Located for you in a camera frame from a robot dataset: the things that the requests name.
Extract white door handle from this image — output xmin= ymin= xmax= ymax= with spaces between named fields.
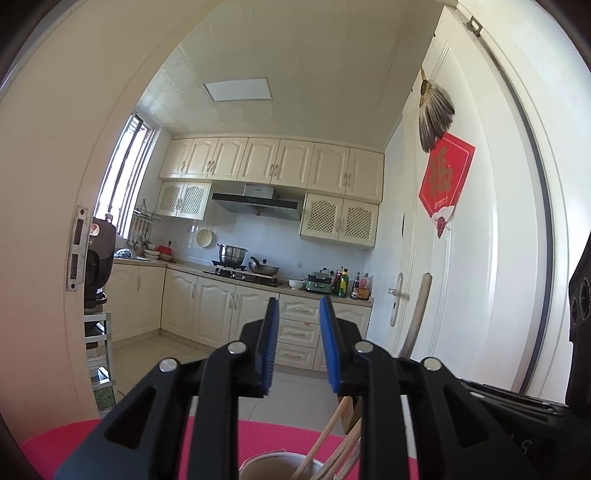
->
xmin=388 ymin=272 xmax=404 ymax=328

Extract wide lattice-door wall cabinet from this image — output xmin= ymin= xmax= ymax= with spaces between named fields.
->
xmin=300 ymin=192 xmax=380 ymax=250

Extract pink tablecloth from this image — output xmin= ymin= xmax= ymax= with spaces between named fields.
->
xmin=18 ymin=418 xmax=416 ymax=480

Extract black kitchen appliance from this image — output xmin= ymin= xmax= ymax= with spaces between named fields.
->
xmin=83 ymin=215 xmax=117 ymax=315

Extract narrow lattice-door wall cabinet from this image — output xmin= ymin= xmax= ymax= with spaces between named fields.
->
xmin=154 ymin=181 xmax=212 ymax=220

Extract hanging utensil rack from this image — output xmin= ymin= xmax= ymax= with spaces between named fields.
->
xmin=129 ymin=199 xmax=162 ymax=247

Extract brown feather fan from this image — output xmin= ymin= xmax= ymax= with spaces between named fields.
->
xmin=418 ymin=67 xmax=455 ymax=154

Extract cream base cabinets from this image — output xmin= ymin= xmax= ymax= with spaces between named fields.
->
xmin=108 ymin=258 xmax=375 ymax=374

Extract dark wok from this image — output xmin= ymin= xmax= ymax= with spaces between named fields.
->
xmin=248 ymin=257 xmax=281 ymax=276

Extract green electric cooker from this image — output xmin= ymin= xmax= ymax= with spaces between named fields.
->
xmin=304 ymin=271 xmax=334 ymax=296

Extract red paper door decoration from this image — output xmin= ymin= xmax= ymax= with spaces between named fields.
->
xmin=418 ymin=133 xmax=476 ymax=239

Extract metal door latch plate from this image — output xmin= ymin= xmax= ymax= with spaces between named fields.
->
xmin=67 ymin=206 xmax=89 ymax=291

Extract white metal shelf rack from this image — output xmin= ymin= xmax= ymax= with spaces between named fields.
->
xmin=83 ymin=311 xmax=116 ymax=411

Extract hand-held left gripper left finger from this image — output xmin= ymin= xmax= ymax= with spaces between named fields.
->
xmin=54 ymin=296 xmax=281 ymax=480

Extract pink cup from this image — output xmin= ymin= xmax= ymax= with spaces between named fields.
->
xmin=238 ymin=452 xmax=365 ymax=480

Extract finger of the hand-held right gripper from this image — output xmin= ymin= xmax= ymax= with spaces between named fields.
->
xmin=459 ymin=379 xmax=568 ymax=418

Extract row of cream wall cabinets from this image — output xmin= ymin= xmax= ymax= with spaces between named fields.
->
xmin=158 ymin=137 xmax=385 ymax=203

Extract bunch of wooden chopsticks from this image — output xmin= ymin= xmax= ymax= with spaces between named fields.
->
xmin=288 ymin=396 xmax=363 ymax=480

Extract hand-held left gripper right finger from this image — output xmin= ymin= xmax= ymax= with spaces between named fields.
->
xmin=318 ymin=295 xmax=525 ymax=480

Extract gas stove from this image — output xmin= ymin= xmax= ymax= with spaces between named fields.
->
xmin=203 ymin=264 xmax=289 ymax=287

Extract kitchen window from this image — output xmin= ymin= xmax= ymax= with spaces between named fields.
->
xmin=95 ymin=111 xmax=160 ymax=241

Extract steel cooking pot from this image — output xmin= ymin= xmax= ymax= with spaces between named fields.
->
xmin=217 ymin=244 xmax=249 ymax=265

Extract steel range hood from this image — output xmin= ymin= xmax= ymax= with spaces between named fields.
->
xmin=211 ymin=183 xmax=303 ymax=222

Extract white sliding door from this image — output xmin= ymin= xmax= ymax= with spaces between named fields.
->
xmin=0 ymin=0 xmax=218 ymax=430

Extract ceiling light panel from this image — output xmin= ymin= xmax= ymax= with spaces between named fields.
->
xmin=203 ymin=78 xmax=273 ymax=102

